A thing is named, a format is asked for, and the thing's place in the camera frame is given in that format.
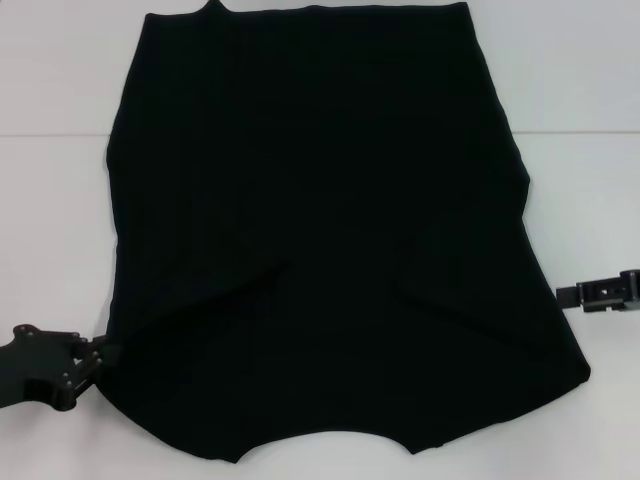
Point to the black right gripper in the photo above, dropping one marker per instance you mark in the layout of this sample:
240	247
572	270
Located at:
632	290

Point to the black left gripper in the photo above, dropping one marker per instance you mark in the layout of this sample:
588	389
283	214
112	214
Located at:
35	360

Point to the black shirt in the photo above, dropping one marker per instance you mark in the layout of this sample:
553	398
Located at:
300	175

